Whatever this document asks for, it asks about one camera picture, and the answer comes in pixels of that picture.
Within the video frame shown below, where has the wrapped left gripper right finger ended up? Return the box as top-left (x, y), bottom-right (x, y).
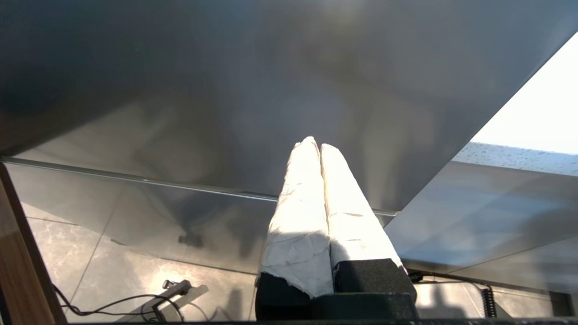
top-left (320, 144), bottom-right (418, 308)

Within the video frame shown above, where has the wrapped left gripper left finger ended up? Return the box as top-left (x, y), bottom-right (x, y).
top-left (255, 136), bottom-right (335, 321)

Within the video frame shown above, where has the grey cabinet front panel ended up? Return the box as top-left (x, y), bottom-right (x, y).
top-left (384, 160), bottom-right (578, 294)

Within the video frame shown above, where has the brown wooden board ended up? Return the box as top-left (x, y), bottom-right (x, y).
top-left (0, 162), bottom-right (68, 325)

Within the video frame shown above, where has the small metal bracket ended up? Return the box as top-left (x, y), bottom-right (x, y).
top-left (151, 279), bottom-right (193, 322)

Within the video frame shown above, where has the black coiled cable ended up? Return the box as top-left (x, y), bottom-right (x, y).
top-left (481, 287), bottom-right (498, 319)

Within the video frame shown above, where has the thin black floor cable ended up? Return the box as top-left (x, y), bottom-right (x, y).
top-left (52, 284), bottom-right (186, 323)

